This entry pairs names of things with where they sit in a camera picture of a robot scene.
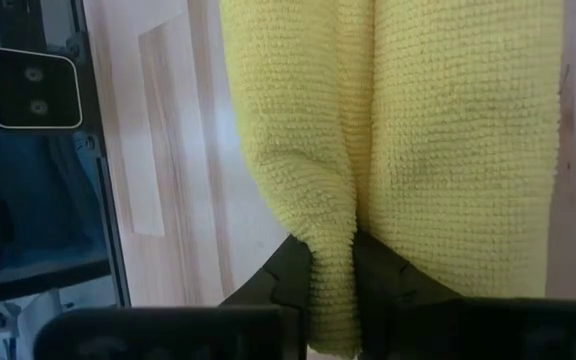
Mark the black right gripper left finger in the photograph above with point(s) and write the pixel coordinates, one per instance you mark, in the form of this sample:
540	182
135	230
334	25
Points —
283	280

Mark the yellow microfiber towel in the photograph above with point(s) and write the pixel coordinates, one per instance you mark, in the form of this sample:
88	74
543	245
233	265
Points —
393	150

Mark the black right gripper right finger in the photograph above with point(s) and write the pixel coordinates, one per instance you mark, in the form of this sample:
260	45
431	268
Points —
398	290

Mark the small grey depth camera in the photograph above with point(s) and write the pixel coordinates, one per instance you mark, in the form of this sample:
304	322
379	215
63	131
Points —
30	90

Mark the black aluminium table frame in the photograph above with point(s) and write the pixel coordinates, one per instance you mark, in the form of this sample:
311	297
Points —
95	150

